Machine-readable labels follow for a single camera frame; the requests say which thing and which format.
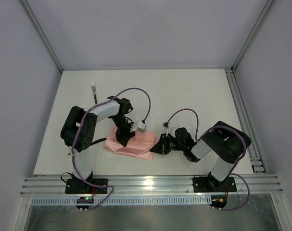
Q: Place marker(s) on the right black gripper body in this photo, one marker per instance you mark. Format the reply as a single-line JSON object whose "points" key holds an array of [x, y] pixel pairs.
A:
{"points": [[165, 145]]}

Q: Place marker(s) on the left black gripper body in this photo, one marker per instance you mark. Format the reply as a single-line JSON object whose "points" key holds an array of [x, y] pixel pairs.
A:
{"points": [[124, 134]]}

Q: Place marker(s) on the pink cloth napkin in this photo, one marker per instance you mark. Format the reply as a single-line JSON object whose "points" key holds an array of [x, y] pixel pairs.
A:
{"points": [[137, 147]]}

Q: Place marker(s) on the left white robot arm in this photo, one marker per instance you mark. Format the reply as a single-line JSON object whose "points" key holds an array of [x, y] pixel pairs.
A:
{"points": [[79, 128]]}

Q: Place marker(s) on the right small controller board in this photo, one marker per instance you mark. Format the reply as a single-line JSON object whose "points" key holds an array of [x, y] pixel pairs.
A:
{"points": [[218, 201]]}

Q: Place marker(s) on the small controller board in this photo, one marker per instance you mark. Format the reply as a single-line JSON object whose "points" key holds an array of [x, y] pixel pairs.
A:
{"points": [[218, 201], [83, 203]]}

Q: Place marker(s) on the left small controller board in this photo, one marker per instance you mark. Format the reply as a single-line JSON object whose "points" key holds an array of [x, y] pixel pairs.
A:
{"points": [[83, 203]]}

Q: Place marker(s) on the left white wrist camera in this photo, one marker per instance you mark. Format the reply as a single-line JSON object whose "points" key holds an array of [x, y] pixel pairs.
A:
{"points": [[139, 126]]}

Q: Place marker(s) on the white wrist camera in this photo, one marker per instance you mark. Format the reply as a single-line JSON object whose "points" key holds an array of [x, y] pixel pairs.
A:
{"points": [[167, 127], [139, 126]]}

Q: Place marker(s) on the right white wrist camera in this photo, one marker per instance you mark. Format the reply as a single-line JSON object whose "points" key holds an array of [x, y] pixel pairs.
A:
{"points": [[167, 127]]}

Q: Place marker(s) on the black handled knife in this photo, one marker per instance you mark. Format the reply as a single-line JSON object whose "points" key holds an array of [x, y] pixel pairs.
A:
{"points": [[100, 140]]}

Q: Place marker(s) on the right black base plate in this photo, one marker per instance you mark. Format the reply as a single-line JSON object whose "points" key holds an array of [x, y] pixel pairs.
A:
{"points": [[211, 185]]}

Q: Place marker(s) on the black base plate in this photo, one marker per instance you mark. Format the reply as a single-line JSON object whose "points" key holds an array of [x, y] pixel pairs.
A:
{"points": [[211, 185], [74, 185]]}

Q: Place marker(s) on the slotted cable duct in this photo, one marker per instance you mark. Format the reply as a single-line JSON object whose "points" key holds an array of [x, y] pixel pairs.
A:
{"points": [[125, 200]]}

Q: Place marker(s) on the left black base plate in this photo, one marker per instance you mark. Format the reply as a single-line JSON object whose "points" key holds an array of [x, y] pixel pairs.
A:
{"points": [[74, 185]]}

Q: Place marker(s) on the right side aluminium rail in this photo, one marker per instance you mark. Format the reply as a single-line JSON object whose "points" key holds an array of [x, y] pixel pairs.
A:
{"points": [[254, 152]]}

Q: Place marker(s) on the aluminium rail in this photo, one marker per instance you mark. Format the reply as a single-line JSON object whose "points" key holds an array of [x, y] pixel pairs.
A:
{"points": [[51, 185], [254, 152]]}

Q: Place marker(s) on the front aluminium rail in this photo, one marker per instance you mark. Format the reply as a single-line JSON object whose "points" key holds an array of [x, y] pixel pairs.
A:
{"points": [[51, 185]]}

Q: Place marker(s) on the left corner aluminium post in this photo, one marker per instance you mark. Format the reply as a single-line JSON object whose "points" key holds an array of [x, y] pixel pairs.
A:
{"points": [[38, 28]]}

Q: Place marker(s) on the corner aluminium post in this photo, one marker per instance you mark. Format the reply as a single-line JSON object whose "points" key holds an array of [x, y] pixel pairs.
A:
{"points": [[38, 28], [266, 10]]}

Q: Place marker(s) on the right corner aluminium post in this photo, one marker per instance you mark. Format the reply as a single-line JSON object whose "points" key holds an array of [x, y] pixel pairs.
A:
{"points": [[266, 10]]}

